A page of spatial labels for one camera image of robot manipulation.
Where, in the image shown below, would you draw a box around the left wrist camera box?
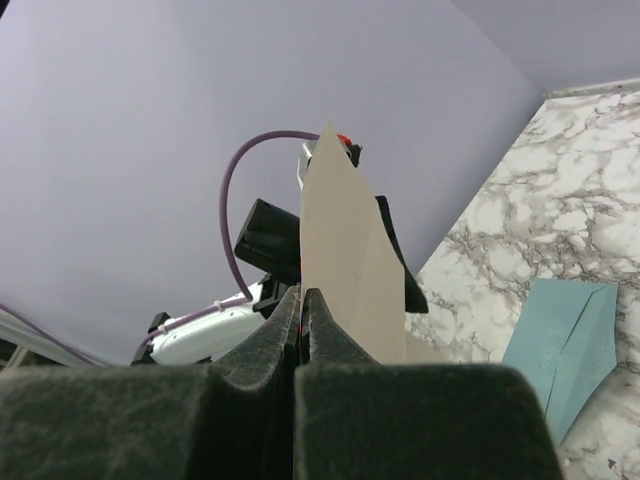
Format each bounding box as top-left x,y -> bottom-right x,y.
297,134 -> 362,189

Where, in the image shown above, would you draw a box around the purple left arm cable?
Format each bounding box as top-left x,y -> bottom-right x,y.
137,129 -> 321,354

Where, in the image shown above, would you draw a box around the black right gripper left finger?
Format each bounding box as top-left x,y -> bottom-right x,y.
1,288 -> 299,479

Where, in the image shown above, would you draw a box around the light blue paper envelope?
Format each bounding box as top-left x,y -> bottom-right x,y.
502,278 -> 618,445

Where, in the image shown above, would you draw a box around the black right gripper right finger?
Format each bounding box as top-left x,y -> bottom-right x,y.
294,289 -> 562,479

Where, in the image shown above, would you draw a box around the beige paper letter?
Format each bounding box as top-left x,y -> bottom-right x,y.
300,126 -> 445,364

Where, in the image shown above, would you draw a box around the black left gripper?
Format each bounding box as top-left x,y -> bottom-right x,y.
234,195 -> 429,314

